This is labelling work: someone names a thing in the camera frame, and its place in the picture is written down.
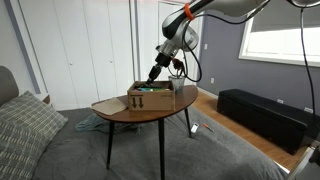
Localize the grey dashed pattern pillow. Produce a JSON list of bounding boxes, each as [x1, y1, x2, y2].
[[0, 121, 51, 180]]

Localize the orange cable strap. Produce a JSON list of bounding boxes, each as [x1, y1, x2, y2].
[[184, 2, 196, 21]]

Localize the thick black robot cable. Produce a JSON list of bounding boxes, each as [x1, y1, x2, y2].
[[299, 6, 317, 118]]

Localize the white closet doors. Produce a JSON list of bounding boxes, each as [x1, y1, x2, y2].
[[18, 0, 135, 111], [139, 0, 204, 89]]

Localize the brown paper sheet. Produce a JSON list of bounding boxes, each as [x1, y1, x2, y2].
[[90, 97, 129, 117]]

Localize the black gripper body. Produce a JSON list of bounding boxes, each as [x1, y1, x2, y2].
[[146, 64, 164, 84]]

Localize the grey plaid pillow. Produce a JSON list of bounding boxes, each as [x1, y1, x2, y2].
[[0, 90, 69, 151]]

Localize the wooden table with black legs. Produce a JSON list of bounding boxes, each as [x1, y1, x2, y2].
[[91, 84, 199, 180]]

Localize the white framed window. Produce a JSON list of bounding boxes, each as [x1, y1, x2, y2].
[[237, 0, 320, 68]]

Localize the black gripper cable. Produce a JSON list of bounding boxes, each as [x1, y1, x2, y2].
[[166, 2, 268, 84]]

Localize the grey upholstered headboard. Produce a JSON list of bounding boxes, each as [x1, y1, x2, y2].
[[0, 65, 20, 108]]

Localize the orange capped pen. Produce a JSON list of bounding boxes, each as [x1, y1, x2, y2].
[[202, 123, 215, 133]]

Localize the teal crumpled cloth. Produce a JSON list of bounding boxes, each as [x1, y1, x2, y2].
[[74, 113, 143, 135]]

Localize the brown cardboard box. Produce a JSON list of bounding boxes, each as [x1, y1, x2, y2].
[[127, 80, 176, 112]]

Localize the white remote control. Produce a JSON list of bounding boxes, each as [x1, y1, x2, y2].
[[190, 122, 200, 134]]

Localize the grey roller blind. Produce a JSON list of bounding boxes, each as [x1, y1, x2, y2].
[[250, 0, 320, 33]]

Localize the black bench ottoman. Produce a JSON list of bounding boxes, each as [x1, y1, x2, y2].
[[216, 88, 320, 156]]

